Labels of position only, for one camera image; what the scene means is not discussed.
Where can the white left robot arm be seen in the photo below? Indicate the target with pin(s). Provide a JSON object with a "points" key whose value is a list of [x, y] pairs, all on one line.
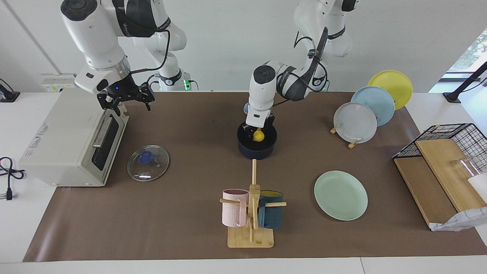
{"points": [[262, 87]]}

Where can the clear glass cup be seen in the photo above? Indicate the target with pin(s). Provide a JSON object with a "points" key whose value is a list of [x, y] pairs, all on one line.
{"points": [[465, 165]]}

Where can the beige toaster oven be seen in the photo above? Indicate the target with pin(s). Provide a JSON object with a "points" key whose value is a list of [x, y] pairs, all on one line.
{"points": [[61, 140]]}

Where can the light blue plate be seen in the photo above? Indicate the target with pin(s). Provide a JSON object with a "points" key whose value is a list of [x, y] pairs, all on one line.
{"points": [[380, 102]]}

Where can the white wall socket strip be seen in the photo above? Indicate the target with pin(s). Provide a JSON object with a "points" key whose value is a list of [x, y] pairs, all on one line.
{"points": [[57, 82]]}

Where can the yellow plate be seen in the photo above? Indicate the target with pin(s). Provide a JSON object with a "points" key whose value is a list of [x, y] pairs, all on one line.
{"points": [[395, 83]]}

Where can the dark teal mug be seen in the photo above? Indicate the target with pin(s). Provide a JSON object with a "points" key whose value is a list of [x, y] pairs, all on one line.
{"points": [[271, 217]]}

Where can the window with green view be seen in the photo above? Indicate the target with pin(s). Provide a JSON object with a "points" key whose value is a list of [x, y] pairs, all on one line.
{"points": [[475, 49]]}

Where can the white cup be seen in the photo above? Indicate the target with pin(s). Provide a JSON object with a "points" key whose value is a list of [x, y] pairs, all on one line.
{"points": [[479, 186]]}

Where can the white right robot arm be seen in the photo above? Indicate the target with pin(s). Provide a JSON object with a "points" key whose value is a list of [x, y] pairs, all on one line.
{"points": [[95, 34]]}

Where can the black slanted stand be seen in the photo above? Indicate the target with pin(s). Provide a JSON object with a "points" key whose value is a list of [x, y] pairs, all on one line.
{"points": [[452, 97]]}

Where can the dark blue saucepan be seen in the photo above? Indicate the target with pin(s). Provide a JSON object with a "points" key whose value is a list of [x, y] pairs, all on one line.
{"points": [[257, 152]]}

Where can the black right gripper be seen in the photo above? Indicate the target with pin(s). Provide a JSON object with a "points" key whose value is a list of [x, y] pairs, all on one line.
{"points": [[118, 85]]}

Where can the glass lid with blue knob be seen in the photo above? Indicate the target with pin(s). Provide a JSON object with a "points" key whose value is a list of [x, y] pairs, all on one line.
{"points": [[148, 163]]}

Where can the green plate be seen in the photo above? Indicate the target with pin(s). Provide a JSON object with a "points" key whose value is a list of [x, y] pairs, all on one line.
{"points": [[341, 196]]}

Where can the brown table mat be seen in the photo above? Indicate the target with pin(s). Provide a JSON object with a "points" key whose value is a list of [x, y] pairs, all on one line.
{"points": [[190, 213]]}

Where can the grey plate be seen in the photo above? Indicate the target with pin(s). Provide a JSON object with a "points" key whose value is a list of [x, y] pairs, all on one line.
{"points": [[355, 122]]}

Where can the pink mug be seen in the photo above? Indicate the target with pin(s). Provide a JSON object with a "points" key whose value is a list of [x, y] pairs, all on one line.
{"points": [[234, 209]]}

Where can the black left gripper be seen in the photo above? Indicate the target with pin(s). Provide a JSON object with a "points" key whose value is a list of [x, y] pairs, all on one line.
{"points": [[270, 121]]}

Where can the black clamp base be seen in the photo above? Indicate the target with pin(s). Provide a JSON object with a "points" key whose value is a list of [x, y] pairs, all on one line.
{"points": [[9, 97]]}

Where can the white checked cloth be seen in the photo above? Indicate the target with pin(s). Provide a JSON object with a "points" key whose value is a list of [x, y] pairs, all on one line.
{"points": [[460, 222]]}

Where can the wooden mug tree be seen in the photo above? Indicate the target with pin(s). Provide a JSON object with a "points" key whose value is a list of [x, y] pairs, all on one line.
{"points": [[251, 238]]}

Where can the wooden plate rack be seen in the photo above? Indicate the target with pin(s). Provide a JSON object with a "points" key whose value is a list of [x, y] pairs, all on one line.
{"points": [[352, 145]]}

